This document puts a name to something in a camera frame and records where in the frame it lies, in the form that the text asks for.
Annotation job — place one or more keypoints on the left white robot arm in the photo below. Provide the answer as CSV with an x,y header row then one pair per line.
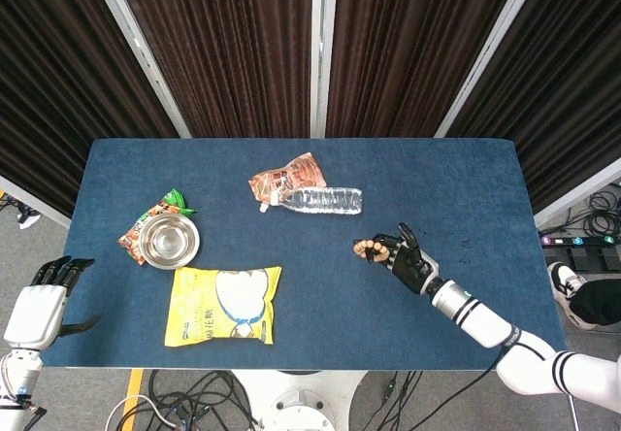
x,y
22,373

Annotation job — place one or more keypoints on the small white shoe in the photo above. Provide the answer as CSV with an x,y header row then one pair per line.
x,y
29,220

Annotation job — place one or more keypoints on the white screen frame rail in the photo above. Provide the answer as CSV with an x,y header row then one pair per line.
x,y
34,202
577,193

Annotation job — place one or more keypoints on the blue fabric table cover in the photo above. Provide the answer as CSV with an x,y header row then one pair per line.
x,y
315,314

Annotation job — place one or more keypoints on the dark brown pleated curtain panel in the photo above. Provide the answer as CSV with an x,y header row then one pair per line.
x,y
412,47
563,86
228,47
58,86

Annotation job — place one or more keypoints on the stainless steel bowl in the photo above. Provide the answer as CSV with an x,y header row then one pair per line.
x,y
169,242

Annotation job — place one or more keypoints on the green orange snack packet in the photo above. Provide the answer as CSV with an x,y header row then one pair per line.
x,y
174,200

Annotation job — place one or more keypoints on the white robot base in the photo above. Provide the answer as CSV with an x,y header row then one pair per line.
x,y
301,402

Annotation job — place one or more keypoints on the clear plastic water bottle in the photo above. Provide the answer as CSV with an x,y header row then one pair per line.
x,y
325,201

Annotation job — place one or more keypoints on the yellow marshmallow bag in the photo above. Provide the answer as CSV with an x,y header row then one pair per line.
x,y
199,305

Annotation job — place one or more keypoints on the black trouser leg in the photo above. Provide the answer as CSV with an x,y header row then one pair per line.
x,y
599,302

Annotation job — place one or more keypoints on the orange spouted drink pouch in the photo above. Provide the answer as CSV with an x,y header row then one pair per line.
x,y
286,176

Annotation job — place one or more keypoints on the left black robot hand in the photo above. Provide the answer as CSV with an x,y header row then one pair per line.
x,y
36,314

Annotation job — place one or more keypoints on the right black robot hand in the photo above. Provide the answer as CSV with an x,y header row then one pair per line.
x,y
412,266

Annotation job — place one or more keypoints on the white screen frame post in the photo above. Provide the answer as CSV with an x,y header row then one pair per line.
x,y
485,52
324,52
140,52

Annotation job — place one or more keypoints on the white black sneaker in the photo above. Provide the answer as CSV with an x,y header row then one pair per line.
x,y
563,275

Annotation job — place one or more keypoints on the black foot pedal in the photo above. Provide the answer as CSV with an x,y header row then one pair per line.
x,y
612,257
583,257

